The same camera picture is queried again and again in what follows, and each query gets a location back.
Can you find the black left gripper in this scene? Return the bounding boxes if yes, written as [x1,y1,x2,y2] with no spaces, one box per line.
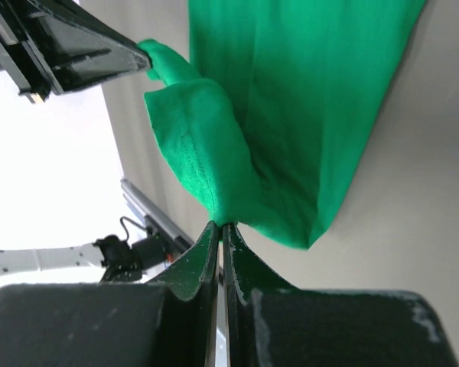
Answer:
[0,1,152,104]

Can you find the green t shirt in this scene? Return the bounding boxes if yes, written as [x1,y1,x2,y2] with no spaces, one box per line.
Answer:
[139,1,424,249]

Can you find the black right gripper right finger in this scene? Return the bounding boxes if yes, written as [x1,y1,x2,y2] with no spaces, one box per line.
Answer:
[222,224,458,366]

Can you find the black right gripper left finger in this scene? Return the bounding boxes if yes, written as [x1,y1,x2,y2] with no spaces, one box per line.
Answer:
[0,222,219,366]

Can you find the aluminium front frame rail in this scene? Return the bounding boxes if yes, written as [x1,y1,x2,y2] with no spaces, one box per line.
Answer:
[120,178,194,253]

